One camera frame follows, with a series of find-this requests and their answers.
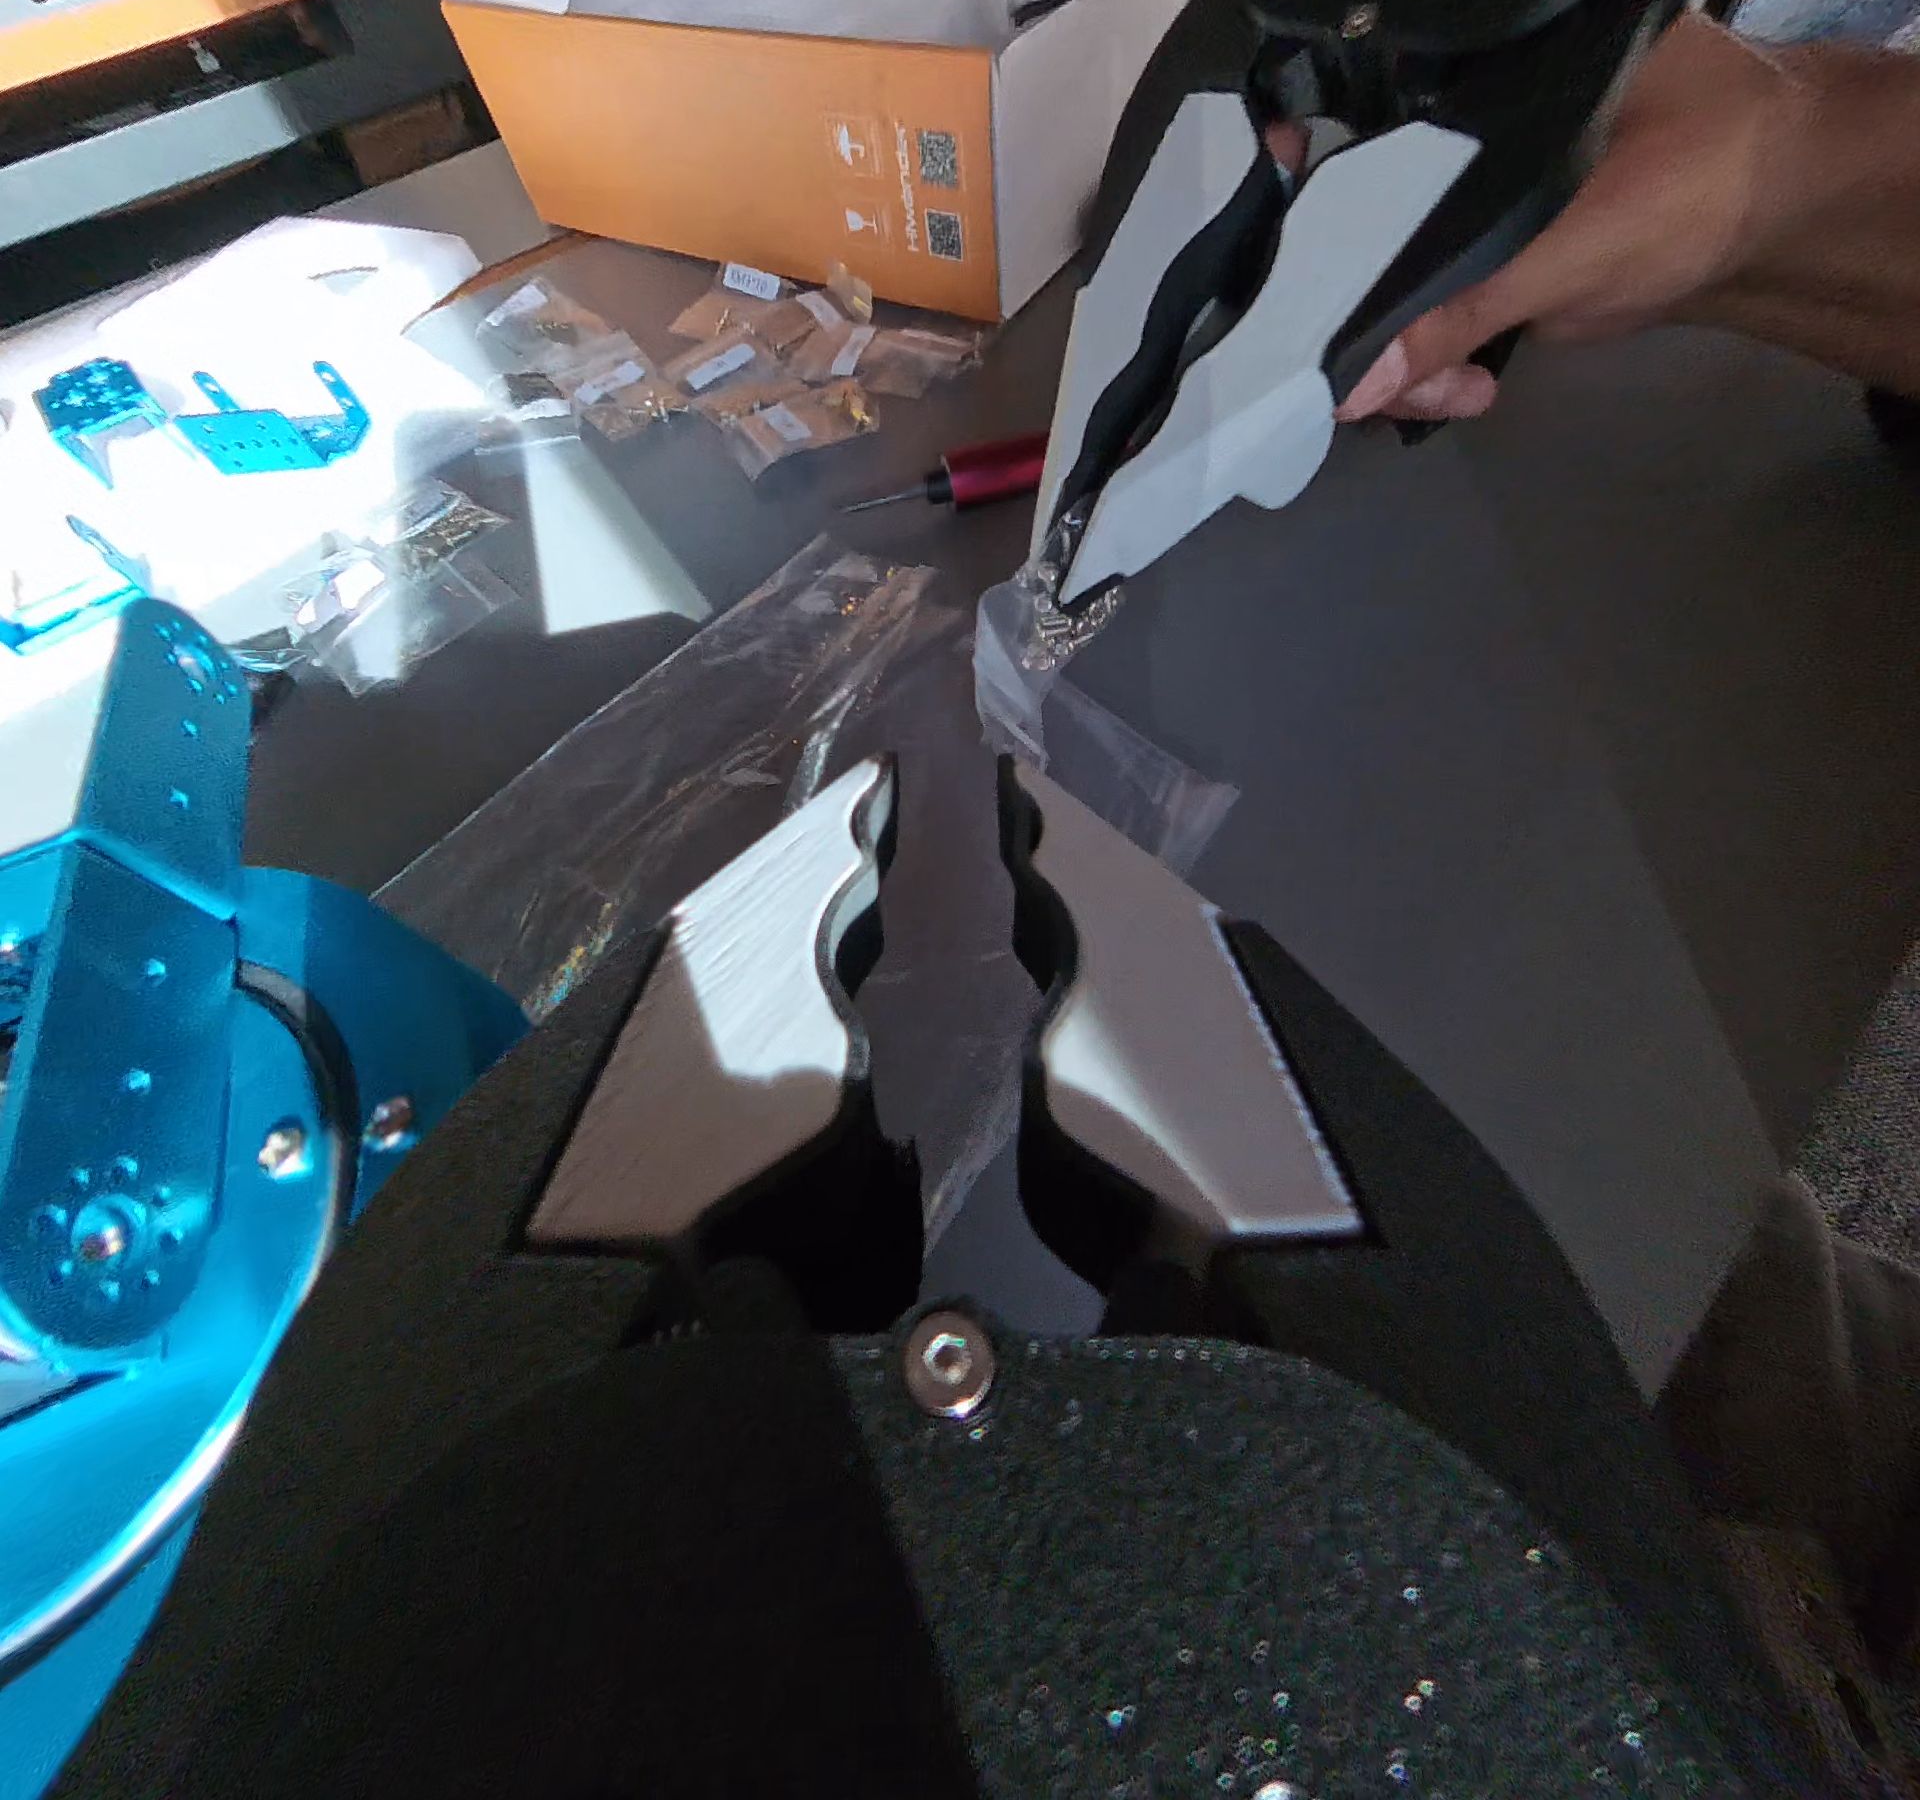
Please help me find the blue multi-hole metal bracket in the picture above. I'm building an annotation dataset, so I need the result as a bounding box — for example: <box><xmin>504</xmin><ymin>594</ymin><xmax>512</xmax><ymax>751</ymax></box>
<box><xmin>29</xmin><ymin>354</ymin><xmax>169</xmax><ymax>492</ymax></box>

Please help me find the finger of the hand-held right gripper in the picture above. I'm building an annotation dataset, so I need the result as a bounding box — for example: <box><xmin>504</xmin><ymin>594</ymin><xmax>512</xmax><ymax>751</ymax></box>
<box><xmin>1051</xmin><ymin>125</ymin><xmax>1487</xmax><ymax>604</ymax></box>
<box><xmin>1025</xmin><ymin>89</ymin><xmax>1302</xmax><ymax>594</ymax></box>

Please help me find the red screwdriver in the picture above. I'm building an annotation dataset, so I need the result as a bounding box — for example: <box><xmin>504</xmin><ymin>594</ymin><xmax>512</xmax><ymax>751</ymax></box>
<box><xmin>839</xmin><ymin>431</ymin><xmax>1051</xmax><ymax>518</ymax></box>

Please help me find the orange and white cardboard box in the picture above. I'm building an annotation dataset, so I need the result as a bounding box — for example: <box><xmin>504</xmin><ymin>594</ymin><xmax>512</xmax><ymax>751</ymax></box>
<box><xmin>423</xmin><ymin>0</ymin><xmax>1283</xmax><ymax>328</ymax></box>

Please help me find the orange-edged office desk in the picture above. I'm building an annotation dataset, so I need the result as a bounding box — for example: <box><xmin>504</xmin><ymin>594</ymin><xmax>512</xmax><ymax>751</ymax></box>
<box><xmin>0</xmin><ymin>0</ymin><xmax>439</xmax><ymax>250</ymax></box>

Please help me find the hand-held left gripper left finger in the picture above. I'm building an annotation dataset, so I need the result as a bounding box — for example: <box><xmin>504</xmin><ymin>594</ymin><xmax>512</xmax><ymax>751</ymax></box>
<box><xmin>522</xmin><ymin>751</ymin><xmax>901</xmax><ymax>1283</ymax></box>

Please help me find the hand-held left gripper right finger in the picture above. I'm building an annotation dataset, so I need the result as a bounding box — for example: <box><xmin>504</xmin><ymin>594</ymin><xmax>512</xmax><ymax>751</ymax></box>
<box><xmin>995</xmin><ymin>757</ymin><xmax>1360</xmax><ymax>1283</ymax></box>

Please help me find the white foam sheet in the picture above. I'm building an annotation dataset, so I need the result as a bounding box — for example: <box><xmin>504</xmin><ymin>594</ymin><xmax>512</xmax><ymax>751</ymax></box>
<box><xmin>0</xmin><ymin>212</ymin><xmax>599</xmax><ymax>658</ymax></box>

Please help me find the blue U-shaped metal bracket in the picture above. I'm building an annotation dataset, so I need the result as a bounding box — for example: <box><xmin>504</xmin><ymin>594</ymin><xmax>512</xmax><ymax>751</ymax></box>
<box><xmin>177</xmin><ymin>358</ymin><xmax>375</xmax><ymax>471</ymax></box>

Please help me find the pile of small screw bags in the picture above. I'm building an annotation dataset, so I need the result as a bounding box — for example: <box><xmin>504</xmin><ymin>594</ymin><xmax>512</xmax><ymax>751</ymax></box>
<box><xmin>275</xmin><ymin>261</ymin><xmax>990</xmax><ymax>699</ymax></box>

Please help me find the person's right hand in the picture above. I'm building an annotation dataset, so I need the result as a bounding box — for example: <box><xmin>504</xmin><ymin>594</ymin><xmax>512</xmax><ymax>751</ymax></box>
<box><xmin>1332</xmin><ymin>11</ymin><xmax>1768</xmax><ymax>428</ymax></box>

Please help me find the grey desk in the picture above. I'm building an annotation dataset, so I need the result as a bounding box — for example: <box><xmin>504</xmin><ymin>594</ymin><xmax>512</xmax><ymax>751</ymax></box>
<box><xmin>0</xmin><ymin>130</ymin><xmax>1920</xmax><ymax>1398</ymax></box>

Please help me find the small clear screw bag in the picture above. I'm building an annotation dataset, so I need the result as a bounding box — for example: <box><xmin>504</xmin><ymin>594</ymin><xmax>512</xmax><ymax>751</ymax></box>
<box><xmin>972</xmin><ymin>505</ymin><xmax>1245</xmax><ymax>883</ymax></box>

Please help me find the large clear plastic bag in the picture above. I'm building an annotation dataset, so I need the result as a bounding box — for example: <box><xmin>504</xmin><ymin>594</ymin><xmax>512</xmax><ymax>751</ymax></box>
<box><xmin>364</xmin><ymin>535</ymin><xmax>1081</xmax><ymax>1242</ymax></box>

